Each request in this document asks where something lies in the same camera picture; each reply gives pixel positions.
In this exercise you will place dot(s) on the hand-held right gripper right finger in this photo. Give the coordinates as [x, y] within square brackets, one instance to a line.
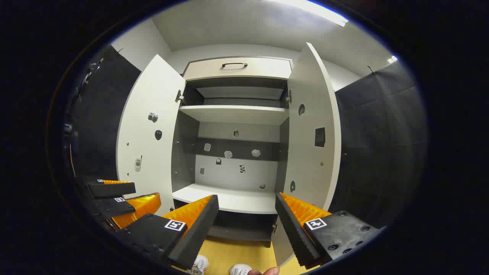
[294, 233]

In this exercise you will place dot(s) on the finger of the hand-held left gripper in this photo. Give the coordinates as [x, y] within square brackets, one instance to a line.
[114, 189]
[112, 208]

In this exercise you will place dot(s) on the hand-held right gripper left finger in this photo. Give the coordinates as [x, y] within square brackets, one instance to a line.
[198, 236]

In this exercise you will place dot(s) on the white canvas shoe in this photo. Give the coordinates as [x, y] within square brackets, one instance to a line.
[199, 264]
[240, 270]

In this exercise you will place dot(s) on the white shoe cabinet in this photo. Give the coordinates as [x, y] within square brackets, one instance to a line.
[229, 198]

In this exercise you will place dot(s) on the white shoe cabinet door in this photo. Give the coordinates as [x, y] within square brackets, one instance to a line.
[305, 152]
[160, 168]

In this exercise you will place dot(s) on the beige cabinet drawer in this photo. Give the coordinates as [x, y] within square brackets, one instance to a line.
[259, 70]

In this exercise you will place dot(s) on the black backdrop cloth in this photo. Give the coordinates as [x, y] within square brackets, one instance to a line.
[382, 145]
[103, 114]

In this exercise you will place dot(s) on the small backdrop clip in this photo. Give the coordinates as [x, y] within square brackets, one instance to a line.
[371, 69]
[118, 50]

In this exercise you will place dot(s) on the small ceiling light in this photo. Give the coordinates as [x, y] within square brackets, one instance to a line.
[392, 59]

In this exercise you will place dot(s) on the long ceiling light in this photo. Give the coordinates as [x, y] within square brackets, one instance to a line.
[324, 13]

